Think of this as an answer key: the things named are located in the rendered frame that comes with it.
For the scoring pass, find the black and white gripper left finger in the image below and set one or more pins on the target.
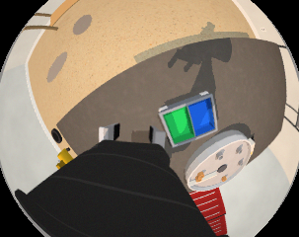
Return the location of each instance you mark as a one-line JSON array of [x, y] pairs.
[[110, 132]]

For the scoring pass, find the grey metal bushing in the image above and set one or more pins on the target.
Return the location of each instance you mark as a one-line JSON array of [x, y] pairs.
[[239, 150], [241, 162], [219, 156]]

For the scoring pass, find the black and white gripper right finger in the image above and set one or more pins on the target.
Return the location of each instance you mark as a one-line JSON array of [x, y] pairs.
[[157, 136]]

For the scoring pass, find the grey two-compartment bin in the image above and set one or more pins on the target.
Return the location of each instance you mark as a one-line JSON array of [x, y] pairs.
[[177, 120]]

